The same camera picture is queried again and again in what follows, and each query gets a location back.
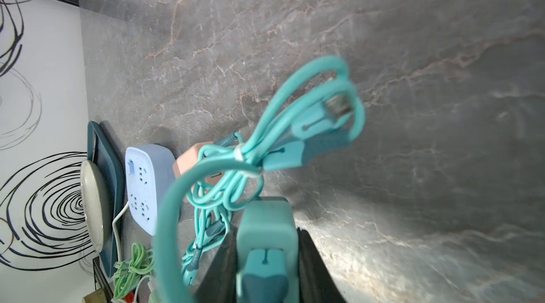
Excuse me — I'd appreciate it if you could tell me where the teal plastic tray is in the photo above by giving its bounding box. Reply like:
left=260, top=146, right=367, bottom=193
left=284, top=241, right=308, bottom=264
left=87, top=121, right=125, bottom=277

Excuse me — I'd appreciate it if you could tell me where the teal charging cable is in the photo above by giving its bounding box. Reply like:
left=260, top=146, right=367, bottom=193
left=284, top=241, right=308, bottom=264
left=152, top=55, right=366, bottom=303

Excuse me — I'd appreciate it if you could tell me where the white power cord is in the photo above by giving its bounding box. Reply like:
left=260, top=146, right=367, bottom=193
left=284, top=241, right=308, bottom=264
left=111, top=200, right=131, bottom=263

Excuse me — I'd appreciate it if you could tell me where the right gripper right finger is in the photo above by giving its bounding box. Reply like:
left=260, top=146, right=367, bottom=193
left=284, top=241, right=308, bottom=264
left=297, top=228, right=346, bottom=303

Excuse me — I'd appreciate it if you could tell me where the round grey plate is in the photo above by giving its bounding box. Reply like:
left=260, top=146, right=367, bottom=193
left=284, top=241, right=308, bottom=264
left=80, top=160, right=113, bottom=253

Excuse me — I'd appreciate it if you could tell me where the teal cable pink charger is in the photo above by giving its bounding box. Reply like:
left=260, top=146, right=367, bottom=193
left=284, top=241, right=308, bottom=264
left=182, top=131, right=267, bottom=286

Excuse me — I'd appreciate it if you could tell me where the light green charging cable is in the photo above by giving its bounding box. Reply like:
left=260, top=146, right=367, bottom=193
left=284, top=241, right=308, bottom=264
left=111, top=242, right=156, bottom=302

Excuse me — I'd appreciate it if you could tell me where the blue power strip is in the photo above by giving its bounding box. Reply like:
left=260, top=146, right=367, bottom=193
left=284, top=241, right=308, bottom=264
left=125, top=144, right=175, bottom=236

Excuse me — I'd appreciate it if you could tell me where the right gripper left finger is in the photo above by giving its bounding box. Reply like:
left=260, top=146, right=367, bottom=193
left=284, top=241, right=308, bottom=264
left=194, top=227, right=238, bottom=303

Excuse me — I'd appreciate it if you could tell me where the red round tin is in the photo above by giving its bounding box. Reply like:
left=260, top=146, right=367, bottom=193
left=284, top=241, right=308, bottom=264
left=82, top=289, right=108, bottom=303

